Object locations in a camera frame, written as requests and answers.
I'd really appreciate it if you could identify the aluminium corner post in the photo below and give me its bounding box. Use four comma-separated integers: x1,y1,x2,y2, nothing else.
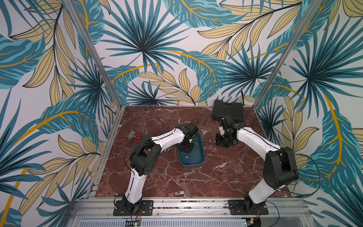
253,0,322,111
64,0,122,109

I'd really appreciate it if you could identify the black plastic tool case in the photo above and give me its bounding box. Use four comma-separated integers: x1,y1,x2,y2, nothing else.
212,99,244,123

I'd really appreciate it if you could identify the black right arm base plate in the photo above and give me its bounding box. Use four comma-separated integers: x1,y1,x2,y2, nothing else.
227,200,269,216

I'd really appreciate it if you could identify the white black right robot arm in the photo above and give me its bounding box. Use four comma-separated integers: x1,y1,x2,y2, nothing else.
216,115,299,206

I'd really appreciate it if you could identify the aluminium front rail frame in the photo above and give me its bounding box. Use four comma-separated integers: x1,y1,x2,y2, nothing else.
66,197,317,227

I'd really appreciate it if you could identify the grey valve with red handwheel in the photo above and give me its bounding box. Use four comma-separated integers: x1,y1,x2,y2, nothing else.
127,130,143,142

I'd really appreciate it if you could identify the aluminium right corner post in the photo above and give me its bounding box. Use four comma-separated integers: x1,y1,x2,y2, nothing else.
253,0,322,111

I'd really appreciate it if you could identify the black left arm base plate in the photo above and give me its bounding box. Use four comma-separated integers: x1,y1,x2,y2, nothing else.
113,200,154,217

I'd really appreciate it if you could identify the aluminium left corner post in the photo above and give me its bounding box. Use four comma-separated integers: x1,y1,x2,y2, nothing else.
64,0,122,109

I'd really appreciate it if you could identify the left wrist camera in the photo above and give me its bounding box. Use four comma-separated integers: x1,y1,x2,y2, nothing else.
184,123,198,138

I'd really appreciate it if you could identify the teal plastic storage box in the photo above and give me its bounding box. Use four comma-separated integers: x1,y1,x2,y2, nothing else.
178,132,205,167

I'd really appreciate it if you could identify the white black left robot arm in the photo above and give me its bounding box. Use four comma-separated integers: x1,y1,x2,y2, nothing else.
125,124,198,205

